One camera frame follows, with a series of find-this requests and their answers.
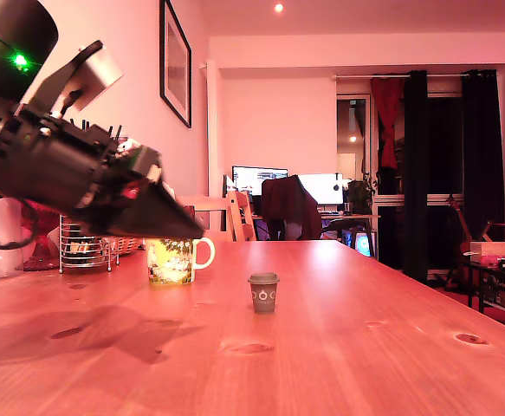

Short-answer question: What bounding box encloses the grey-brown coffee capsule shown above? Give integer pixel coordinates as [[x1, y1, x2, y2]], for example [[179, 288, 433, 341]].
[[247, 272, 281, 315]]

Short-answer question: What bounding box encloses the wicker basket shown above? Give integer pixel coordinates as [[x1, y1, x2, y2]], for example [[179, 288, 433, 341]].
[[104, 233, 144, 257]]

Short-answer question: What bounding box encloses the yellow floral ceramic mug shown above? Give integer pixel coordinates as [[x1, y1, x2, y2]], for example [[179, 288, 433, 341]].
[[144, 237, 217, 286]]

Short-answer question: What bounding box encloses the pale wooden chair back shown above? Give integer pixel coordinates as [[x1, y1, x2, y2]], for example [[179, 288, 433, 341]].
[[176, 195, 231, 233]]

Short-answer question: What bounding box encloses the red glass goblet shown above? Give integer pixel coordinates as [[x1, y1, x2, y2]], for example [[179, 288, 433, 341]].
[[20, 201, 62, 272]]

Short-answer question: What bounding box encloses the computer monitor dark screen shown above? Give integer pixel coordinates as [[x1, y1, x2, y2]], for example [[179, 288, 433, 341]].
[[231, 165, 288, 196]]

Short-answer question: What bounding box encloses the office chair with dark jacket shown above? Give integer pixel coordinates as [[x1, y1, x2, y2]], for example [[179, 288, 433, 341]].
[[260, 175, 322, 242]]

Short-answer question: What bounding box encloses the computer monitor white screen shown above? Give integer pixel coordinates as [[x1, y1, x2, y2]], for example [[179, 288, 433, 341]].
[[297, 172, 344, 205]]

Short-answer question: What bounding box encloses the computer desk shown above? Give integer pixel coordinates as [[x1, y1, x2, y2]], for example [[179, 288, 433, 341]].
[[251, 211, 381, 259]]

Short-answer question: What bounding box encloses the potted plant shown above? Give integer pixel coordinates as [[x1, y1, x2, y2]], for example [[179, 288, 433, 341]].
[[346, 172, 379, 216]]

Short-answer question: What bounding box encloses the glowing computer tower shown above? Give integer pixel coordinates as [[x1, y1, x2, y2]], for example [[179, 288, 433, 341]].
[[353, 231, 377, 257]]

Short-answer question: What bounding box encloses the white curtain rod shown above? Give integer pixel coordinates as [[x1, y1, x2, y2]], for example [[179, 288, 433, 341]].
[[332, 73, 469, 80]]

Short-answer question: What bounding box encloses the red curtain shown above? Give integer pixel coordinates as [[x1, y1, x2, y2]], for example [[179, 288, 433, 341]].
[[369, 77, 405, 170]]

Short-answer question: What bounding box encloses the black curtain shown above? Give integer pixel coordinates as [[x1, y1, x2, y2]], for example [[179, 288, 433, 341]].
[[402, 70, 430, 285], [460, 68, 505, 242]]

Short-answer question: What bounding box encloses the guitar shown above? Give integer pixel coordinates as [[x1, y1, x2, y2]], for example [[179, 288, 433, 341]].
[[444, 194, 474, 291]]

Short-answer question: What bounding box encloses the black low shelf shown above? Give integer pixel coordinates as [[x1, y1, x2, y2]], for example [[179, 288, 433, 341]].
[[462, 253, 505, 324]]

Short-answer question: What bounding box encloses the beige cardboard box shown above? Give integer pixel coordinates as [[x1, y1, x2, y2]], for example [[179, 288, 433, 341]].
[[469, 241, 505, 260]]

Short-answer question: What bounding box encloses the chrome wire utensil rack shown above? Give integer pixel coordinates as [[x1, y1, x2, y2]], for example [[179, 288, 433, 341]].
[[58, 214, 121, 274]]

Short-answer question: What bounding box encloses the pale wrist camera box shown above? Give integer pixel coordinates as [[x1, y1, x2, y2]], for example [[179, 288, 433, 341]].
[[17, 39, 125, 120]]

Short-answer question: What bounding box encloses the black framed wall picture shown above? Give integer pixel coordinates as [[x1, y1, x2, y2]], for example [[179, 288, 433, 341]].
[[159, 0, 192, 129]]

